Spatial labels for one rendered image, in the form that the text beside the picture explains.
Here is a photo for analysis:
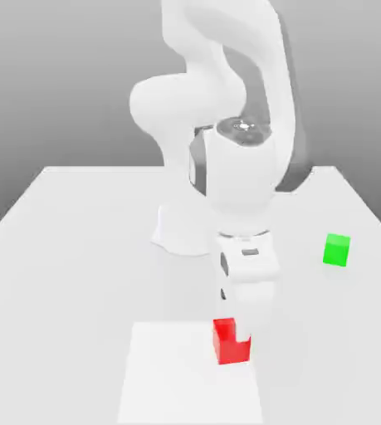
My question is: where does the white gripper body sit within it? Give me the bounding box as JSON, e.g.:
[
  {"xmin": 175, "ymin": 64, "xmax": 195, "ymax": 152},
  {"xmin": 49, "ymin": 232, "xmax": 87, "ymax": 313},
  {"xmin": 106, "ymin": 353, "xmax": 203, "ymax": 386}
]
[{"xmin": 225, "ymin": 279, "xmax": 276, "ymax": 321}]

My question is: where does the small green cube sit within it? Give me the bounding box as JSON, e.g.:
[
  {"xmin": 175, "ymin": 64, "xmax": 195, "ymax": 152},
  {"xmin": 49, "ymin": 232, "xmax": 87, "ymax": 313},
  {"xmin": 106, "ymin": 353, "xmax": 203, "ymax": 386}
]
[{"xmin": 322, "ymin": 232, "xmax": 352, "ymax": 267}]

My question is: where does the small red cube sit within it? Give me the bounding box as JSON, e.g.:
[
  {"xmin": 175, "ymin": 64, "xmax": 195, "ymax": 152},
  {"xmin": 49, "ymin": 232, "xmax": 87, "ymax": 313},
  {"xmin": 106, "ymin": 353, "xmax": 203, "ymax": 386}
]
[{"xmin": 212, "ymin": 317, "xmax": 252, "ymax": 366}]

